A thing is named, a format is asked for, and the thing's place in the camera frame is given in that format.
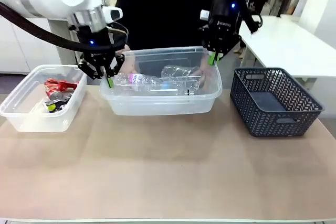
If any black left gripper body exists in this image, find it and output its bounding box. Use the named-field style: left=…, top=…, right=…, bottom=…
left=76, top=25, right=116, bottom=74

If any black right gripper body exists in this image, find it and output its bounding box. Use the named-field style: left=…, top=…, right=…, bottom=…
left=201, top=0, right=243, bottom=52

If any clear bottle pink label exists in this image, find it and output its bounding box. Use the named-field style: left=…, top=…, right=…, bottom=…
left=115, top=72, right=202, bottom=95

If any clear crushed plastic bottle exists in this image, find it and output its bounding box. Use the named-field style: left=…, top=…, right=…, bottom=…
left=160, top=65, right=201, bottom=79

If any large clear plastic tub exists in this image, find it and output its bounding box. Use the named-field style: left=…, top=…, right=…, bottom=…
left=99, top=46, right=223, bottom=116

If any dark grey woven basket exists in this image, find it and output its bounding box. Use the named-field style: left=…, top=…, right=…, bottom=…
left=229, top=67, right=326, bottom=138

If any person's right hand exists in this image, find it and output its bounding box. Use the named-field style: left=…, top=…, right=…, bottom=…
left=121, top=44, right=140, bottom=74

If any person's left hand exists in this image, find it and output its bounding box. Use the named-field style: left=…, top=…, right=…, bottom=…
left=198, top=56, right=219, bottom=88

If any red crushed can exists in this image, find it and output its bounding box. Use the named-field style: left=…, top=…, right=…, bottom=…
left=44, top=78, right=80, bottom=93

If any silver-ended drink can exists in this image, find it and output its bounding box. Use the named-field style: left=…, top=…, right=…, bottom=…
left=45, top=90, right=75, bottom=102

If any person in black clothes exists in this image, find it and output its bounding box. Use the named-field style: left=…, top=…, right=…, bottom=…
left=115, top=0, right=219, bottom=52

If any dark can yellow-green mark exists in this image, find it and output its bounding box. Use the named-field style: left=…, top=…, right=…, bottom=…
left=43, top=100, right=69, bottom=114

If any white side table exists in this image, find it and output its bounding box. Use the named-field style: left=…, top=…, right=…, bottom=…
left=238, top=15, right=336, bottom=84

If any white low cabinet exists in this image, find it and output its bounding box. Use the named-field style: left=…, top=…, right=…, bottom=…
left=0, top=18, right=81, bottom=74

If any small clear plastic tub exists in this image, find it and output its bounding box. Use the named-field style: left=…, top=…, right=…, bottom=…
left=0, top=64, right=88, bottom=133

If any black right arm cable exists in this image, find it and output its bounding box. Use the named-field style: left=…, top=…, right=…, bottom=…
left=235, top=0, right=264, bottom=35

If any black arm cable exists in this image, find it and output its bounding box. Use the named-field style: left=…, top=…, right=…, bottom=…
left=235, top=0, right=264, bottom=35
left=0, top=2, right=129, bottom=52

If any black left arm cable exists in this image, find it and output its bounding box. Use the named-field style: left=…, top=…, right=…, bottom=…
left=0, top=2, right=129, bottom=52

